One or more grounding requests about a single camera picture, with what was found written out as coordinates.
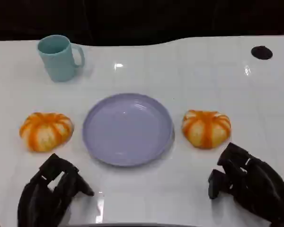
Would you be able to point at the pale green mug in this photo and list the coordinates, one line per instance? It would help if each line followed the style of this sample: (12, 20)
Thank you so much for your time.
(58, 59)

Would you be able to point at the lilac plate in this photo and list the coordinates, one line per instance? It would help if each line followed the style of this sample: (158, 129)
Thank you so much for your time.
(127, 130)

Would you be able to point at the orange white toy bread roll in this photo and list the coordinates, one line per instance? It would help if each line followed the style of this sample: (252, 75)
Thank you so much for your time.
(46, 131)
(206, 128)

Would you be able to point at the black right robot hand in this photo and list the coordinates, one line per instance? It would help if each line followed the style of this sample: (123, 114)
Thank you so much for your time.
(255, 182)

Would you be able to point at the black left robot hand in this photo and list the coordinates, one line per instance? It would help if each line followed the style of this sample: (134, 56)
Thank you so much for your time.
(43, 196)

